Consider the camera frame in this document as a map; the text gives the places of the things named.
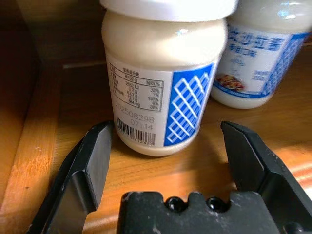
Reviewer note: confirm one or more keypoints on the wooden cabinet with ribbed doors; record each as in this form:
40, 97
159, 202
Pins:
36, 122

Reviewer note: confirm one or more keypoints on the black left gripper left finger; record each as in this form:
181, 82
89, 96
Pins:
83, 170

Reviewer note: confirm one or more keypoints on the white jar with blue label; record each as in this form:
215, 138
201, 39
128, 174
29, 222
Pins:
156, 48
256, 61

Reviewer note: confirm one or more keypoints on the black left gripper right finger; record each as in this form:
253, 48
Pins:
263, 170

